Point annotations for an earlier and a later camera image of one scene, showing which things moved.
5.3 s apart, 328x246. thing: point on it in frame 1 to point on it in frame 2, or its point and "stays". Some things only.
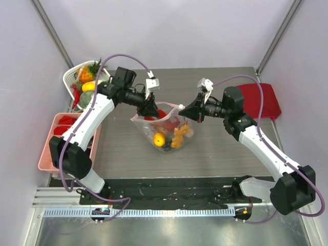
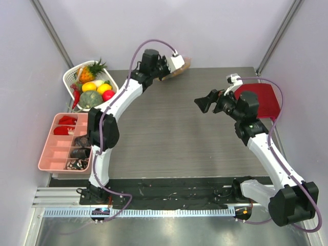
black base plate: [167, 194] stays
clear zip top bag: [168, 131] to [186, 66]
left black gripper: [148, 107] to [164, 62]
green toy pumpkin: [85, 98] stays
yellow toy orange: [88, 86] stays
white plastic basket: [69, 77] stays
